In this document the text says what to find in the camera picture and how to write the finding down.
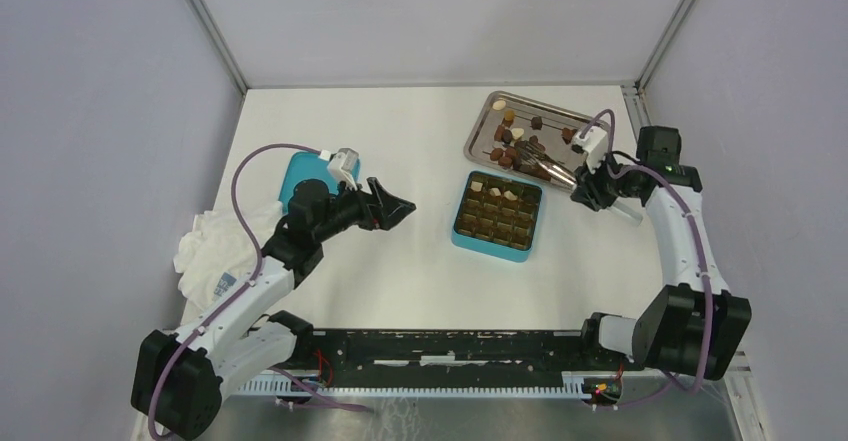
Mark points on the teal chocolate box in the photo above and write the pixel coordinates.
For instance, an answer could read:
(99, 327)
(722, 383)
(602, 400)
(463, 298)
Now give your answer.
(497, 216)

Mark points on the teal box lid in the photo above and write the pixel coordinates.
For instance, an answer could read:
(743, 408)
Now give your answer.
(303, 166)

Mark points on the steel tray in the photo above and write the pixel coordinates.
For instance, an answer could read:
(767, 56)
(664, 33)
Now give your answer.
(524, 120)

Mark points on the white cloth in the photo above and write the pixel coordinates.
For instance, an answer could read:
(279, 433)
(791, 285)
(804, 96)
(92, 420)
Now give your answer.
(210, 259)

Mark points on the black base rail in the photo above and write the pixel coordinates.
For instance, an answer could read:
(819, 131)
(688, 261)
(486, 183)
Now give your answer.
(420, 359)

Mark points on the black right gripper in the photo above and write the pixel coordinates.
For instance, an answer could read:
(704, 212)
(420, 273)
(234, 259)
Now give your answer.
(587, 189)

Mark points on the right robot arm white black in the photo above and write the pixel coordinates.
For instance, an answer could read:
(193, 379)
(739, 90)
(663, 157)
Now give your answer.
(695, 324)

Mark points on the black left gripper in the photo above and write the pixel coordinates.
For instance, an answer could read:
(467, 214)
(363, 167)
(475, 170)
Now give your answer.
(378, 199)

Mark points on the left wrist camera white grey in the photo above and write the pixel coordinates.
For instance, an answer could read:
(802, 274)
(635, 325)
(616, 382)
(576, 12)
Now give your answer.
(341, 166)

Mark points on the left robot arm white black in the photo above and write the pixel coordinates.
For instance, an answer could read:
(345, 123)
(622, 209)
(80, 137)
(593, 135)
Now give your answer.
(182, 378)

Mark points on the wrist camera white grey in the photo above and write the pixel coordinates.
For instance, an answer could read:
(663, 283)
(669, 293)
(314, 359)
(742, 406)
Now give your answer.
(593, 142)
(341, 166)

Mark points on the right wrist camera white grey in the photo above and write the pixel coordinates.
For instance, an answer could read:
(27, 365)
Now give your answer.
(593, 142)

